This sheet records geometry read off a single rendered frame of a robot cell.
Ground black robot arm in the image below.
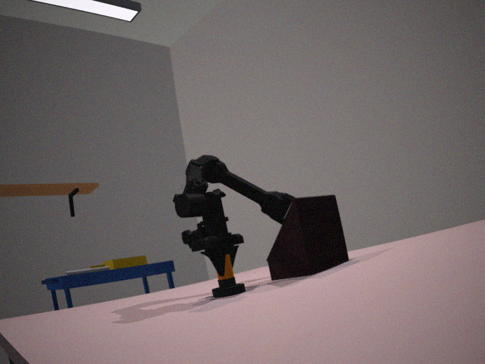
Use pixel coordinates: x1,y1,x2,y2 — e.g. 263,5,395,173
172,155,295,248

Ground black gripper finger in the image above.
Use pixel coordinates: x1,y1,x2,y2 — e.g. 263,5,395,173
225,246,239,267
201,248,226,277

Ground orange knob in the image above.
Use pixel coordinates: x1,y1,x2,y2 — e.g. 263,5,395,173
217,255,234,280

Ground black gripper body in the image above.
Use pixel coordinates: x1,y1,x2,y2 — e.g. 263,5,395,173
191,213,244,252

